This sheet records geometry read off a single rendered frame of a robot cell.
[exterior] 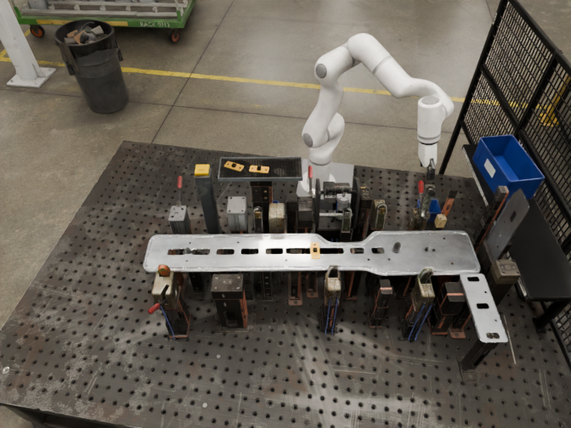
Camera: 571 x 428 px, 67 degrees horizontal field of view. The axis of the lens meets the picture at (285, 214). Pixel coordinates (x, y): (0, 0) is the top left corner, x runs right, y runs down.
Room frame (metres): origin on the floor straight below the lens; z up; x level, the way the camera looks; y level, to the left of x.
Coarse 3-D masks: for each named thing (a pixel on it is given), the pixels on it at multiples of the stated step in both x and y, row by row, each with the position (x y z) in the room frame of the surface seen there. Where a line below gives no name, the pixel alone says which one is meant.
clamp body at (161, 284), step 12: (156, 276) 0.92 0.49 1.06; (156, 288) 0.87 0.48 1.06; (168, 288) 0.87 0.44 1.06; (180, 288) 0.94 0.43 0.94; (156, 300) 0.84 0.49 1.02; (168, 300) 0.84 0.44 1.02; (180, 300) 0.91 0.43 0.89; (168, 312) 0.85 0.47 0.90; (180, 312) 0.88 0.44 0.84; (168, 324) 0.85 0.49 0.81; (180, 324) 0.85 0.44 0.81; (192, 324) 0.90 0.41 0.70; (168, 336) 0.84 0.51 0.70; (180, 336) 0.84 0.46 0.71
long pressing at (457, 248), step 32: (160, 256) 1.05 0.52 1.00; (192, 256) 1.05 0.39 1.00; (224, 256) 1.05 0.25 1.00; (256, 256) 1.05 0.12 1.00; (288, 256) 1.05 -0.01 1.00; (320, 256) 1.05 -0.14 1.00; (352, 256) 1.05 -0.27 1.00; (384, 256) 1.05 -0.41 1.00; (416, 256) 1.05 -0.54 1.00; (448, 256) 1.04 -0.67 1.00
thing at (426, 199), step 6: (426, 186) 1.24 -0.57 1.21; (432, 186) 1.24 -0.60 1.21; (426, 192) 1.23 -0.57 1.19; (432, 192) 1.21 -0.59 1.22; (426, 198) 1.23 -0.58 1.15; (426, 204) 1.23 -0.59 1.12; (420, 210) 1.22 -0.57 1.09; (426, 210) 1.22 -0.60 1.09; (420, 216) 1.21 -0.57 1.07; (426, 216) 1.21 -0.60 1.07
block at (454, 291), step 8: (448, 288) 0.91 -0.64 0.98; (456, 288) 0.91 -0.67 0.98; (440, 296) 0.91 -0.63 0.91; (448, 296) 0.87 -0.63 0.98; (456, 296) 0.87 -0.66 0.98; (464, 296) 0.87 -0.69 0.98; (440, 304) 0.89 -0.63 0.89; (448, 304) 0.85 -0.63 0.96; (456, 304) 0.85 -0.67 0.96; (432, 312) 0.91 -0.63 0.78; (440, 312) 0.87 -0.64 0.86; (448, 312) 0.85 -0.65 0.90; (456, 312) 0.85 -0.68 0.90; (432, 320) 0.88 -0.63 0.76; (440, 320) 0.86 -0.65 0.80; (448, 320) 0.86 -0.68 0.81; (432, 328) 0.86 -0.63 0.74; (440, 328) 0.85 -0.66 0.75; (448, 328) 0.85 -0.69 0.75
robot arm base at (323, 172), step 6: (330, 162) 1.65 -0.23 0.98; (318, 168) 1.63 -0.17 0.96; (324, 168) 1.63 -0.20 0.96; (330, 168) 1.66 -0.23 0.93; (306, 174) 1.75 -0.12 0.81; (318, 174) 1.63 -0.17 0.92; (324, 174) 1.63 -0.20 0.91; (330, 174) 1.75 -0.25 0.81; (306, 180) 1.70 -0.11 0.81; (312, 180) 1.64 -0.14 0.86; (324, 180) 1.63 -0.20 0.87; (330, 180) 1.70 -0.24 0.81; (306, 186) 1.65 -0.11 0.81; (312, 186) 1.64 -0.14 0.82
